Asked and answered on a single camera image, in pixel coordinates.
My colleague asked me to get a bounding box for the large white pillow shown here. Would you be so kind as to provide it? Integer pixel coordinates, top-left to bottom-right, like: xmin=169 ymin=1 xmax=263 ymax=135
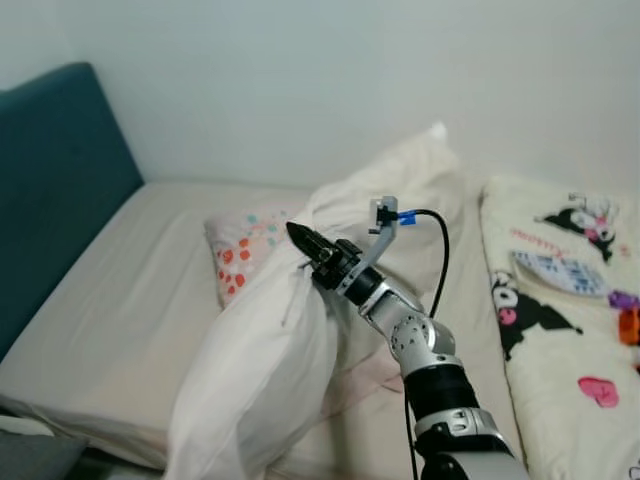
xmin=165 ymin=122 xmax=467 ymax=480

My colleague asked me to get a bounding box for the small orange toy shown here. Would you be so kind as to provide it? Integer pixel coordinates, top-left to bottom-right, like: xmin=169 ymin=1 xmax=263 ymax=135
xmin=617 ymin=308 xmax=640 ymax=347

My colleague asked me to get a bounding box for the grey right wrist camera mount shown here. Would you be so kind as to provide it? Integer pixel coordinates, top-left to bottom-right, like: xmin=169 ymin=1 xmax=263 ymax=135
xmin=348 ymin=196 xmax=401 ymax=289

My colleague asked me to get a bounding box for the beige sheeted mattress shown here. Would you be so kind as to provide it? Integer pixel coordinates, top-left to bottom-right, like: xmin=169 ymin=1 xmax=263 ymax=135
xmin=0 ymin=180 xmax=523 ymax=473

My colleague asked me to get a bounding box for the small red-dotted pillow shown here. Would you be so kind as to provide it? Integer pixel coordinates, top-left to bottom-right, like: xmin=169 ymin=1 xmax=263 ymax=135
xmin=204 ymin=208 xmax=304 ymax=307

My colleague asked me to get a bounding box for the small purple toy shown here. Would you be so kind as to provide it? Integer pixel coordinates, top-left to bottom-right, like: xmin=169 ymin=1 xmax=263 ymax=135
xmin=608 ymin=289 xmax=640 ymax=310

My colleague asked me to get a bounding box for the teal upholstered headboard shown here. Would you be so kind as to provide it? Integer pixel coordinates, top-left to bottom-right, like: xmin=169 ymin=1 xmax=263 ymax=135
xmin=0 ymin=62 xmax=147 ymax=363

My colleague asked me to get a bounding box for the grey fabric cushion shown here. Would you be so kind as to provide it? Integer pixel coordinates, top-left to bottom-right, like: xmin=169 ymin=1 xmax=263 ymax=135
xmin=0 ymin=428 xmax=93 ymax=480

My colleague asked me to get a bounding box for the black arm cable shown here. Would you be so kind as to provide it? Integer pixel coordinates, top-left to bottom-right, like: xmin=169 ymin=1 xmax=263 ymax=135
xmin=398 ymin=209 xmax=452 ymax=480

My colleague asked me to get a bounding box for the cream cartoon print blanket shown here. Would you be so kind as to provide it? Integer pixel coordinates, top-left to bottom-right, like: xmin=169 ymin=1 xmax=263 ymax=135
xmin=479 ymin=175 xmax=640 ymax=480

